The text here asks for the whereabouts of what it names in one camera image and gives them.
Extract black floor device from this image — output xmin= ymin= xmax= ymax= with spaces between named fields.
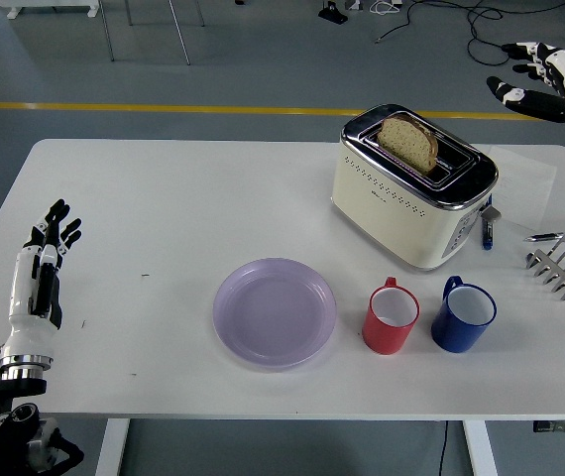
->
xmin=317 ymin=1 xmax=349 ymax=24

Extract white furniture base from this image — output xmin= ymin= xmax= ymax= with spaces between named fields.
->
xmin=0 ymin=0 xmax=101 ymax=20

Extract purple plastic plate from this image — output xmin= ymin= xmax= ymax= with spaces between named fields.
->
xmin=212 ymin=257 xmax=338 ymax=372

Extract blue marker pen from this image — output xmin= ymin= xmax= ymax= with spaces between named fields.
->
xmin=480 ymin=193 xmax=496 ymax=251

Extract red mug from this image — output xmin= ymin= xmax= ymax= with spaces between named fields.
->
xmin=361 ymin=276 xmax=421 ymax=356

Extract black floor cable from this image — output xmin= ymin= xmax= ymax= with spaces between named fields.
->
xmin=374 ymin=0 xmax=565 ymax=66

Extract cream chrome toaster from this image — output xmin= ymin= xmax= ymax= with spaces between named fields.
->
xmin=330 ymin=102 xmax=503 ymax=273

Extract metal toast rack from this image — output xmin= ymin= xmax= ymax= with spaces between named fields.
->
xmin=524 ymin=233 xmax=565 ymax=302

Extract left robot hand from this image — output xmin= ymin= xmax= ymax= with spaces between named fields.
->
xmin=0 ymin=198 xmax=83 ymax=359

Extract black ballpoint pen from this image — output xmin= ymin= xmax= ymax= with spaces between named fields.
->
xmin=522 ymin=228 xmax=565 ymax=243

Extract black cable under table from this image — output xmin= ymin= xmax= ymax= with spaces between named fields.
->
xmin=435 ymin=420 xmax=450 ymax=476

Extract metal chair frame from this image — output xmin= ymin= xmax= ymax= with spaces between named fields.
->
xmin=98 ymin=0 xmax=207 ymax=66

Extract brown bread slice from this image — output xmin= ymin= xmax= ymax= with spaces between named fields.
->
xmin=376 ymin=116 xmax=440 ymax=175

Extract white table leg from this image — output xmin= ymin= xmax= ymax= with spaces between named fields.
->
xmin=463 ymin=420 xmax=498 ymax=476
xmin=94 ymin=418 xmax=130 ymax=476

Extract blue mug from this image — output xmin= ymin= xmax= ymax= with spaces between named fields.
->
xmin=430 ymin=275 xmax=498 ymax=354

